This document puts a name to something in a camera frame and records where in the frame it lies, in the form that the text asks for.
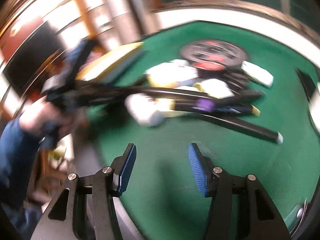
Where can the round dice control panel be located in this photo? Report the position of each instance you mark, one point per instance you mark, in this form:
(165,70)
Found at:
(222,52)

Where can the small white box right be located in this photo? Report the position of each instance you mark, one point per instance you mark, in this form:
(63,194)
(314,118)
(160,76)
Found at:
(257,73)

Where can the black pen white tip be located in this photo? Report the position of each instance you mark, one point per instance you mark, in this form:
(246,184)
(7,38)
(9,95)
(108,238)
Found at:
(244,127)

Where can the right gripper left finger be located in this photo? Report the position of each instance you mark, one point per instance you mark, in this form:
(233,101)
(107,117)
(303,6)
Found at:
(65,216)

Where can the white red label bottle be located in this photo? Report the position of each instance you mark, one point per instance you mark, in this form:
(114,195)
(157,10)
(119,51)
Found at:
(144,110)

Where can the black television screen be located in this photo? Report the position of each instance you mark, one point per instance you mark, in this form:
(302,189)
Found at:
(30,55)

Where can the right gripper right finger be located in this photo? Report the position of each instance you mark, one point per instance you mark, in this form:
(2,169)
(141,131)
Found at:
(258,217)

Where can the long black marker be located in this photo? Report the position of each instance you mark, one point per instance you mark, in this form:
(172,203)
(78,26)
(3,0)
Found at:
(180,94)

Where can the black red tape roll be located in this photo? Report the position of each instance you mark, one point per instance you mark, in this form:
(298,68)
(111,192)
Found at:
(206,69)

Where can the person's left hand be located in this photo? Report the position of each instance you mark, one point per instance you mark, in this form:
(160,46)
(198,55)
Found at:
(40,113)

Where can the blue sleeve left forearm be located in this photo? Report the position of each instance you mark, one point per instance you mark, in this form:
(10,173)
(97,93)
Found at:
(18,152)

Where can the black marker purple band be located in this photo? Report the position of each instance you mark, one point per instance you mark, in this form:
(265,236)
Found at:
(208,107)

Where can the white green label bottle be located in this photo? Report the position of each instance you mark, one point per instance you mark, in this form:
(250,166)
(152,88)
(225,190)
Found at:
(171,74)

